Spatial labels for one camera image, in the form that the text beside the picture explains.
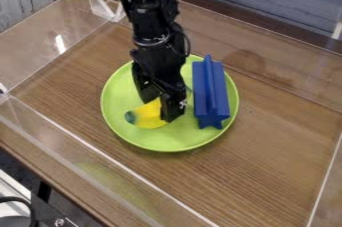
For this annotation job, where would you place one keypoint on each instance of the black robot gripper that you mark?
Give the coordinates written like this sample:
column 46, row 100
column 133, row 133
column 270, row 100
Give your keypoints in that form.
column 158, row 61

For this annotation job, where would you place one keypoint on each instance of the yellow toy banana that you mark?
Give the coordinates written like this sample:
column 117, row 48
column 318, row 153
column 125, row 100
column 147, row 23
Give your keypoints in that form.
column 146, row 116

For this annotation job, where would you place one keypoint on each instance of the green round plate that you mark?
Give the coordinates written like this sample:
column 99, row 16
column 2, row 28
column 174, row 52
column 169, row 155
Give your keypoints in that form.
column 175, row 137

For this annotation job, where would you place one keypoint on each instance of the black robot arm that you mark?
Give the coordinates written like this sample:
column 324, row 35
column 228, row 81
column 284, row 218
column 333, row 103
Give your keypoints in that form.
column 153, row 18

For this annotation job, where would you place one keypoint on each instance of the blue star-shaped block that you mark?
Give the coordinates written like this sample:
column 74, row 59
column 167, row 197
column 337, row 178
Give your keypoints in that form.
column 212, row 106

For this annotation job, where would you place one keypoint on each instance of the clear acrylic enclosure wall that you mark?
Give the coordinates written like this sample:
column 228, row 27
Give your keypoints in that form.
column 270, row 173

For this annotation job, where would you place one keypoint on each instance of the clear acrylic corner bracket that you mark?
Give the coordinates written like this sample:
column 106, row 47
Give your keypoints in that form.
column 109, row 9

